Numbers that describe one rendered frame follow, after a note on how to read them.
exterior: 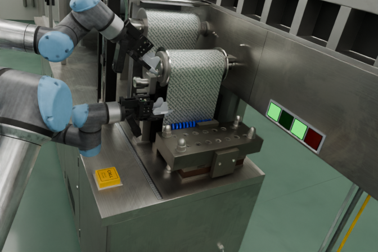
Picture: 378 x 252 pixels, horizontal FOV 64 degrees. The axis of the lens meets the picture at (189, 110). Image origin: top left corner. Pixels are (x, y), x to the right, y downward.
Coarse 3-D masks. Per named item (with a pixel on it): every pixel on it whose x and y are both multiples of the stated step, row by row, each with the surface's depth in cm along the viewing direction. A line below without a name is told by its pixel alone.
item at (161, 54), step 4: (160, 52) 110; (160, 56) 110; (164, 56) 107; (164, 60) 107; (164, 64) 108; (224, 64) 119; (164, 68) 108; (224, 68) 119; (164, 72) 108; (164, 76) 109; (160, 80) 112; (164, 80) 110
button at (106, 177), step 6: (108, 168) 107; (114, 168) 107; (96, 174) 103; (102, 174) 103; (108, 174) 104; (114, 174) 104; (102, 180) 101; (108, 180) 101; (114, 180) 102; (102, 186) 101
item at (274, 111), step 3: (273, 105) 108; (270, 108) 110; (273, 108) 108; (276, 108) 107; (279, 108) 106; (270, 111) 110; (273, 111) 108; (276, 111) 107; (279, 111) 106; (270, 114) 110; (273, 114) 108; (276, 114) 107; (273, 117) 108; (276, 117) 107; (276, 120) 107
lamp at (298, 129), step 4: (296, 120) 99; (296, 124) 100; (300, 124) 98; (292, 128) 101; (296, 128) 100; (300, 128) 98; (304, 128) 97; (292, 132) 101; (296, 132) 100; (300, 132) 99; (304, 132) 97; (300, 136) 99
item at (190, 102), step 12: (168, 84) 110; (180, 84) 112; (192, 84) 115; (204, 84) 118; (216, 84) 121; (168, 96) 112; (180, 96) 115; (192, 96) 118; (204, 96) 121; (216, 96) 124; (168, 108) 115; (180, 108) 118; (192, 108) 121; (204, 108) 124; (168, 120) 118; (180, 120) 121; (192, 120) 124
